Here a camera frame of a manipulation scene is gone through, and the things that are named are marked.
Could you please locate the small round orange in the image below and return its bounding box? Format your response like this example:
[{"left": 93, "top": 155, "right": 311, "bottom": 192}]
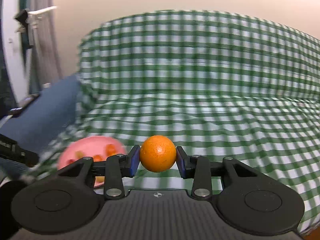
[{"left": 139, "top": 135, "right": 177, "bottom": 173}]

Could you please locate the yellow orange kumquat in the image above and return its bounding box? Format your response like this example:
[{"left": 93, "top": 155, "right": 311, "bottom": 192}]
[{"left": 95, "top": 176, "right": 105, "bottom": 183}]

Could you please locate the orange with stem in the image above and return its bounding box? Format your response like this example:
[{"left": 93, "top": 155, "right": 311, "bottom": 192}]
[{"left": 93, "top": 154, "right": 104, "bottom": 162}]

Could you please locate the green longan fruit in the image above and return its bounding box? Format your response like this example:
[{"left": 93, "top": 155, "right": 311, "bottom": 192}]
[{"left": 75, "top": 151, "right": 85, "bottom": 159}]

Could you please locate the orange on plate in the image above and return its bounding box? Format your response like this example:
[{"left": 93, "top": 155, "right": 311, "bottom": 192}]
[{"left": 105, "top": 144, "right": 118, "bottom": 157}]

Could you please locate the pink round plate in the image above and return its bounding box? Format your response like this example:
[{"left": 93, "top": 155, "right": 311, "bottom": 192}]
[{"left": 56, "top": 135, "right": 128, "bottom": 189}]

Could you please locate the black smartphone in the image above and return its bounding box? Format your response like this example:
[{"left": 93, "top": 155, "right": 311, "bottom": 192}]
[{"left": 8, "top": 93, "right": 41, "bottom": 116}]

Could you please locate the green white checkered cloth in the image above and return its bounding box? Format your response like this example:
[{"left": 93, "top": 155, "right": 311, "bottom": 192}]
[{"left": 29, "top": 10, "right": 319, "bottom": 233}]

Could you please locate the grey curtain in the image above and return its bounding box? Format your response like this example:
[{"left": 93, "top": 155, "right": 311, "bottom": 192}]
[{"left": 19, "top": 0, "right": 63, "bottom": 93}]

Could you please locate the phone holder stand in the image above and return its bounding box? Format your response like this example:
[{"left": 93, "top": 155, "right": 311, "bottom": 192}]
[{"left": 14, "top": 6, "right": 57, "bottom": 49}]

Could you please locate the white charging cable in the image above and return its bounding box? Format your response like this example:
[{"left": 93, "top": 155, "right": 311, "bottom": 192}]
[{"left": 0, "top": 114, "right": 13, "bottom": 131}]

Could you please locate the white door frame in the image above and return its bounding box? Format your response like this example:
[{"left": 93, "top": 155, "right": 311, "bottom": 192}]
[{"left": 1, "top": 0, "right": 29, "bottom": 106}]

